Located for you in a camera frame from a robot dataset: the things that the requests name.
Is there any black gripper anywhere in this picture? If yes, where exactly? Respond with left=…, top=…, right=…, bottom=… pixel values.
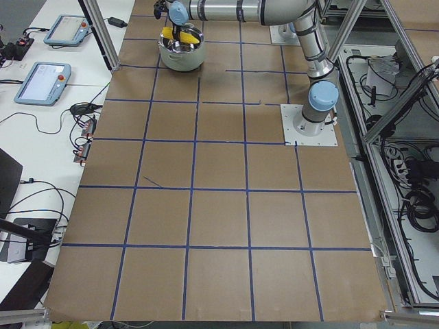
left=154, top=0, right=181, bottom=42

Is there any yellow corn cob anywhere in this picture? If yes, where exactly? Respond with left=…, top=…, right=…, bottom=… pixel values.
left=162, top=27, right=200, bottom=45

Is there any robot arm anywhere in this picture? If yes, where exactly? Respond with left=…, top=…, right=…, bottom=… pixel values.
left=278, top=23, right=297, bottom=39
left=154, top=0, right=339, bottom=137

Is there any pale green cooking pot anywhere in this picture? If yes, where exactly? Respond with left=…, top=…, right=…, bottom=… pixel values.
left=158, top=23, right=206, bottom=72

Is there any black power adapter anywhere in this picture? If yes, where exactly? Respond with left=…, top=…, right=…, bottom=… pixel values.
left=108, top=16, right=128, bottom=28

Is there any far blue teach pendant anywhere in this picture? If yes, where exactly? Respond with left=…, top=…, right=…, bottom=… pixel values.
left=43, top=14, right=89, bottom=47

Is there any blue teach pendant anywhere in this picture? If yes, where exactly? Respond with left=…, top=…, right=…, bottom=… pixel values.
left=43, top=14, right=89, bottom=47
left=14, top=62, right=71, bottom=106

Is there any small circuit board far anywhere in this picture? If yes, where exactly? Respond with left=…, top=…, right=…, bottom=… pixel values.
left=81, top=119, right=97, bottom=137

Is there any small circuit board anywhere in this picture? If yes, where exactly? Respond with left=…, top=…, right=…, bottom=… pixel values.
left=81, top=119, right=97, bottom=137
left=73, top=143, right=91, bottom=165

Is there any near blue teach pendant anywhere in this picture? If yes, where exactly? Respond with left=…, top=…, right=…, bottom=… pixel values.
left=14, top=62, right=71, bottom=106

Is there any small circuit board near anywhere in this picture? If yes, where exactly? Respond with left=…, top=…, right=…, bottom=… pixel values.
left=73, top=143, right=91, bottom=165

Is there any brown paper table mat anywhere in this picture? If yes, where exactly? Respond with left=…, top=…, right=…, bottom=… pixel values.
left=45, top=1, right=387, bottom=321

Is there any white paper bag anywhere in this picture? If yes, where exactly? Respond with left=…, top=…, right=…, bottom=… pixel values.
left=366, top=55, right=399, bottom=97

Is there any black laptop corner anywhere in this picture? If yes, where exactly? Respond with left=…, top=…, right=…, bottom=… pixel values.
left=0, top=149, right=23, bottom=219

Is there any aluminium frame post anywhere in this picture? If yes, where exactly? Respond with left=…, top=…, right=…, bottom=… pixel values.
left=78, top=0, right=120, bottom=73

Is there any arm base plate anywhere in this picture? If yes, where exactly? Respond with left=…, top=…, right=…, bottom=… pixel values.
left=281, top=104, right=338, bottom=147
left=270, top=23, right=300, bottom=46

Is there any black camera stand base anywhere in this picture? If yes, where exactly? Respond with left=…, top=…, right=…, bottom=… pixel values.
left=1, top=218, right=57, bottom=263

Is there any black cable bundle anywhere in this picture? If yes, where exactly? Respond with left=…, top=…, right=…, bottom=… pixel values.
left=394, top=184, right=439, bottom=234

